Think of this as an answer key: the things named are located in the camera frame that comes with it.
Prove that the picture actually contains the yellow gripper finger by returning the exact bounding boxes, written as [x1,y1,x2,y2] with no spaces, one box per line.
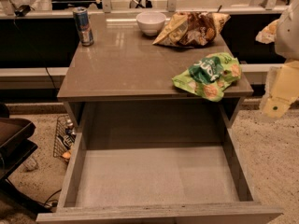
[255,20,278,44]
[260,61,299,119]

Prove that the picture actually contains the green rice chip bag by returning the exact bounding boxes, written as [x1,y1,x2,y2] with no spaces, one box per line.
[172,52,242,102]

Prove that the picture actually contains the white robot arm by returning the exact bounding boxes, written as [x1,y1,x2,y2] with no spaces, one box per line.
[256,0,299,119]

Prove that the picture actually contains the brown chip bag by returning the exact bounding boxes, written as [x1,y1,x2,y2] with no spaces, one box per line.
[153,11,230,48]

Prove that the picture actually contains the red bull can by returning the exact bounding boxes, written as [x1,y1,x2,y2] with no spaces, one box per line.
[73,7,93,46]

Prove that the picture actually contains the white bowl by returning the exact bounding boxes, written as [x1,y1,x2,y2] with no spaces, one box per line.
[136,11,166,35]

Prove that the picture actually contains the grey cabinet with open drawer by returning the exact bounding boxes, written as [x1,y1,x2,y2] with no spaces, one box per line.
[36,13,281,224]

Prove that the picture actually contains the black device on ledge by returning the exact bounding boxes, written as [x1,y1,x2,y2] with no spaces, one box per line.
[15,5,31,17]

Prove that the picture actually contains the black chair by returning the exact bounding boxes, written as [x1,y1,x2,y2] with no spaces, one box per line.
[0,103,50,216]

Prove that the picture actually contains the wire basket with items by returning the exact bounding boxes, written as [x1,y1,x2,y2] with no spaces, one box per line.
[53,115,77,162]

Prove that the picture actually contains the black cable on floor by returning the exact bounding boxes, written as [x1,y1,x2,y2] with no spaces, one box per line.
[41,189,63,208]

